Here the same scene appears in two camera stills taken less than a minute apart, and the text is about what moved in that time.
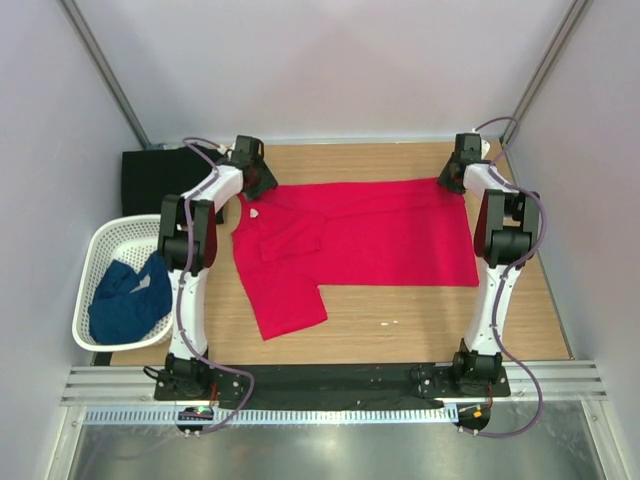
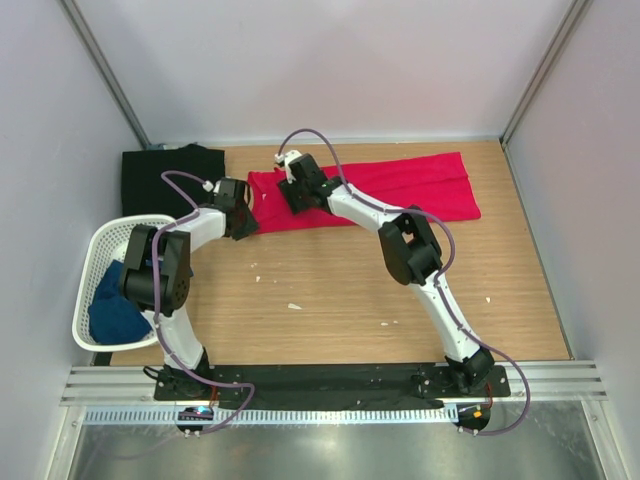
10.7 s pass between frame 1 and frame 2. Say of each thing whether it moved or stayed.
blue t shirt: stayed
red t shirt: moved
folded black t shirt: stayed
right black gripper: moved
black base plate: stayed
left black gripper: moved
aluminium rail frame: stayed
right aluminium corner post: stayed
